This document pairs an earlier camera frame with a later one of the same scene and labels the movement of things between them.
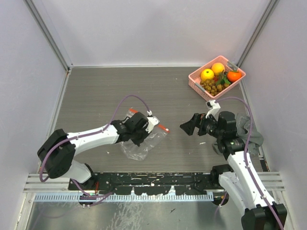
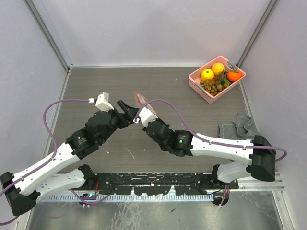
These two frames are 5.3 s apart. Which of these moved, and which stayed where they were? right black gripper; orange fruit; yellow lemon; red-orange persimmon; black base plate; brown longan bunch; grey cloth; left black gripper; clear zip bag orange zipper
Moved: right black gripper; clear zip bag orange zipper; left black gripper
Stayed: black base plate; red-orange persimmon; grey cloth; brown longan bunch; yellow lemon; orange fruit
